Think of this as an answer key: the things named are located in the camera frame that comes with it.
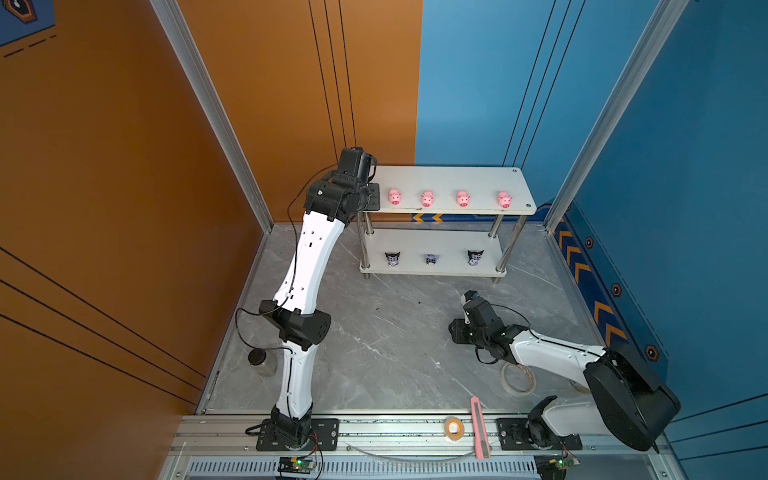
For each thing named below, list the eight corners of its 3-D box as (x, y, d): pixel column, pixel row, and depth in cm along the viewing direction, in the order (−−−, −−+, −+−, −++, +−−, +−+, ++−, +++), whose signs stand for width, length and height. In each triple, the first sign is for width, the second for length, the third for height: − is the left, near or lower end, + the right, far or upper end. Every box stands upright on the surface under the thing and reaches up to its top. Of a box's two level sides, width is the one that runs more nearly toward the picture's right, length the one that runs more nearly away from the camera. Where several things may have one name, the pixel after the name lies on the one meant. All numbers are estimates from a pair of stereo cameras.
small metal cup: (260, 377, 85) (245, 363, 76) (264, 363, 87) (250, 348, 78) (275, 377, 85) (261, 363, 76) (279, 363, 87) (266, 348, 78)
